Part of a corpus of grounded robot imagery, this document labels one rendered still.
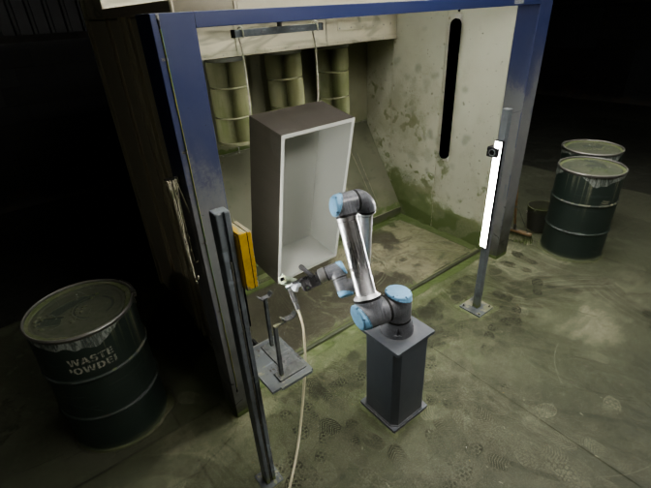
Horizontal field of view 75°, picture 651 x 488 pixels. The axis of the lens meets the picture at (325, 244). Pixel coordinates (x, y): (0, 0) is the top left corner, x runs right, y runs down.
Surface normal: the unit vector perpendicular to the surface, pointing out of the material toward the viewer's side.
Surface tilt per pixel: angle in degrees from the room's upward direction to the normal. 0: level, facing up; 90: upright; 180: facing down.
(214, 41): 90
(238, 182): 57
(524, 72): 90
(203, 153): 90
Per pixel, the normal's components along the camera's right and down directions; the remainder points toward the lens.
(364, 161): 0.49, -0.18
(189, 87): 0.62, 0.36
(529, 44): -0.79, 0.33
